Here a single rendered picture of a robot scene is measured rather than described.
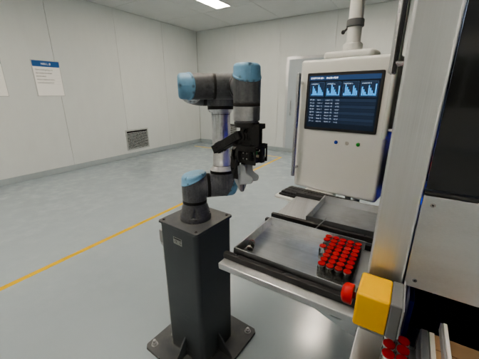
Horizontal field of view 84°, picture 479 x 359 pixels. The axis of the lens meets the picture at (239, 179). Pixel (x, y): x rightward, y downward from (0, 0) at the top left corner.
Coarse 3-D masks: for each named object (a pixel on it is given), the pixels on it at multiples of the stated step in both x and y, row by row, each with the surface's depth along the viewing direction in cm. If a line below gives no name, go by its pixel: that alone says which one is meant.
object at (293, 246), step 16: (272, 224) 104; (288, 224) 100; (256, 240) 93; (272, 240) 93; (288, 240) 93; (304, 240) 93; (320, 240) 93; (352, 240) 88; (256, 256) 79; (272, 256) 84; (288, 256) 84; (304, 256) 84; (288, 272) 74; (304, 272) 71; (336, 288) 67
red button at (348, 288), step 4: (344, 284) 52; (348, 284) 52; (352, 284) 52; (344, 288) 51; (348, 288) 51; (352, 288) 51; (344, 292) 51; (348, 292) 51; (352, 292) 51; (344, 296) 51; (348, 296) 51; (352, 296) 51; (344, 300) 51; (348, 300) 51; (352, 300) 53
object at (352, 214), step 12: (324, 204) 123; (336, 204) 123; (348, 204) 120; (360, 204) 117; (372, 204) 114; (312, 216) 111; (324, 216) 111; (336, 216) 111; (348, 216) 111; (360, 216) 111; (372, 216) 111; (348, 228) 96; (360, 228) 101; (372, 228) 101
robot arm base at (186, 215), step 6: (186, 204) 124; (192, 204) 123; (198, 204) 123; (204, 204) 126; (186, 210) 124; (192, 210) 123; (198, 210) 124; (204, 210) 126; (180, 216) 127; (186, 216) 124; (192, 216) 124; (198, 216) 124; (204, 216) 125; (210, 216) 130; (186, 222) 125; (192, 222) 124; (198, 222) 124
